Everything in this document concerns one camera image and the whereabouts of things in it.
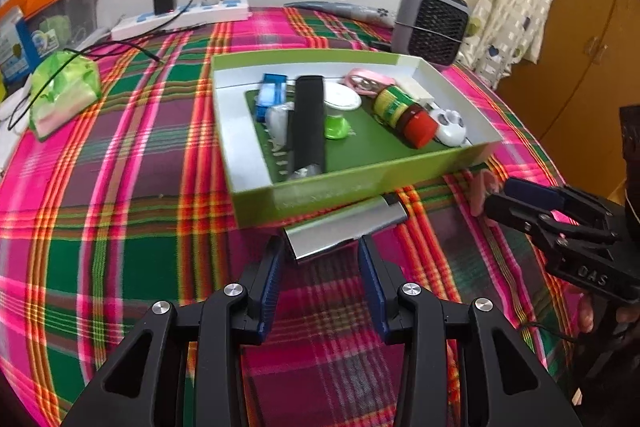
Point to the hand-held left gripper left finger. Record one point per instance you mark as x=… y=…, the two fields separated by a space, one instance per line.
x=270 y=287

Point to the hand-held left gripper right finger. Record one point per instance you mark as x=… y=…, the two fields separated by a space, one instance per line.
x=372 y=287

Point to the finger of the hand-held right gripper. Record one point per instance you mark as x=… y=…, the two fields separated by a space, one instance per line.
x=530 y=193
x=510 y=209

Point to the small pink stapler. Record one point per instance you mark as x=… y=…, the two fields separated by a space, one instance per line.
x=482 y=194

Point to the silver rectangular device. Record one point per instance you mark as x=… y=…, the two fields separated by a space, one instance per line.
x=340 y=227

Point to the white panda-shaped gadget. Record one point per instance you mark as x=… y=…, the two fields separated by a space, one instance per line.
x=450 y=132

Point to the green and white cardboard box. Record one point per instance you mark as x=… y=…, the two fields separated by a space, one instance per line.
x=350 y=187

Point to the white charger plug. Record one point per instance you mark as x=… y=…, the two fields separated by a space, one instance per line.
x=417 y=89

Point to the brown bottle with red cap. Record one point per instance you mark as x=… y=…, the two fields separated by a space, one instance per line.
x=395 y=107

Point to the black rectangular device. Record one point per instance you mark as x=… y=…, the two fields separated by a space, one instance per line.
x=307 y=122

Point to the white disc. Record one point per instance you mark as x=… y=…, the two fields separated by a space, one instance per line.
x=342 y=99

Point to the blue and white correction tape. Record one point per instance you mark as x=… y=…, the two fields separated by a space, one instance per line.
x=270 y=97

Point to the pink looped clip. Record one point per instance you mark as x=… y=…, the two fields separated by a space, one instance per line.
x=372 y=77

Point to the person's right hand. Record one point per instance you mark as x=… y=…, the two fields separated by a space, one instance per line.
x=586 y=314

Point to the plaid tablecloth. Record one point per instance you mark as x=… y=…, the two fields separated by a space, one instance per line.
x=150 y=207

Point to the wooden cabinet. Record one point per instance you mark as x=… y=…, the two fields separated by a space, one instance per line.
x=590 y=57

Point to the grey space heater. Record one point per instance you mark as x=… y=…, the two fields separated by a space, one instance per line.
x=440 y=27

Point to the grey patterned cloth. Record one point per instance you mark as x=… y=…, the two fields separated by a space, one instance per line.
x=350 y=12

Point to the white power strip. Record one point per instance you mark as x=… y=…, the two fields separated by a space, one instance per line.
x=220 y=9

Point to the green tissue pack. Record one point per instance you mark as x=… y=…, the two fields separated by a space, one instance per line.
x=60 y=97

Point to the blue and white product box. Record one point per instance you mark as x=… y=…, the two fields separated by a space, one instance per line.
x=15 y=52

